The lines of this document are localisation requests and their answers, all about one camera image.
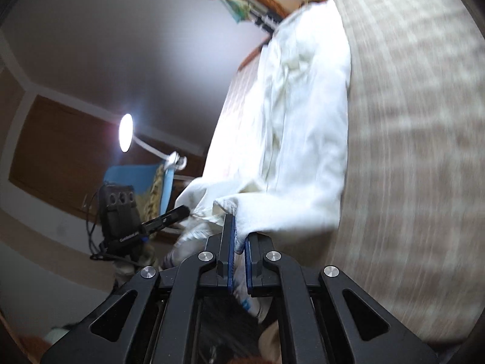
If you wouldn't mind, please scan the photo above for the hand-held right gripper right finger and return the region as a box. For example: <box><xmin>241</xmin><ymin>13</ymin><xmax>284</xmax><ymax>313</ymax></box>
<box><xmin>244</xmin><ymin>232</ymin><xmax>440</xmax><ymax>364</ymax></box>

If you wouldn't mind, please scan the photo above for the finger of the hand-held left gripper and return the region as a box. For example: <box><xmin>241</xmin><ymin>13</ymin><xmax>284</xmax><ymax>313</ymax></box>
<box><xmin>139</xmin><ymin>205</ymin><xmax>191</xmax><ymax>238</ymax></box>

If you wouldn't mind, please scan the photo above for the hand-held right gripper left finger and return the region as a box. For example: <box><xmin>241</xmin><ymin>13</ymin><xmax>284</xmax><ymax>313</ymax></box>
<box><xmin>40</xmin><ymin>213</ymin><xmax>237</xmax><ymax>364</ymax></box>

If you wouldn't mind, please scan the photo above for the white long-sleeved shirt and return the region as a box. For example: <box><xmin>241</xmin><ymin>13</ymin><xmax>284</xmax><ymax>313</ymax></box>
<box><xmin>163</xmin><ymin>0</ymin><xmax>353</xmax><ymax>312</ymax></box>

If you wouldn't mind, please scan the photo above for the leopard print cloth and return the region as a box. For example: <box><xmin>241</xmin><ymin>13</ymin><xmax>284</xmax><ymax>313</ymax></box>
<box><xmin>146</xmin><ymin>167</ymin><xmax>167</xmax><ymax>217</ymax></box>

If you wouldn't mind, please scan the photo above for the blue chair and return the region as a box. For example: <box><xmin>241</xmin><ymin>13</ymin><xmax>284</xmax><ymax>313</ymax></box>
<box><xmin>104</xmin><ymin>163</ymin><xmax>179</xmax><ymax>221</ymax></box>

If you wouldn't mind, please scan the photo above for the white clip lamp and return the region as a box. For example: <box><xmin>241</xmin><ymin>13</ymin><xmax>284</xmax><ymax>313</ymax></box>
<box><xmin>119</xmin><ymin>113</ymin><xmax>187</xmax><ymax>171</ymax></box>

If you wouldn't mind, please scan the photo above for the brown wooden door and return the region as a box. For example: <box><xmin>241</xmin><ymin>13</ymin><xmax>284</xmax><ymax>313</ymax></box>
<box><xmin>0</xmin><ymin>66</ymin><xmax>207</xmax><ymax>228</ymax></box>

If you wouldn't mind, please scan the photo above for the checked beige blanket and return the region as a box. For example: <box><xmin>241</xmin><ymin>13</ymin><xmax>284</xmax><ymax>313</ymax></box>
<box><xmin>205</xmin><ymin>0</ymin><xmax>485</xmax><ymax>345</ymax></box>

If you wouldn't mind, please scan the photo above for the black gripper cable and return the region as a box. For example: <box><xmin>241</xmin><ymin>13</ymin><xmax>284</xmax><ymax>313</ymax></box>
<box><xmin>81</xmin><ymin>191</ymin><xmax>105</xmax><ymax>262</ymax></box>

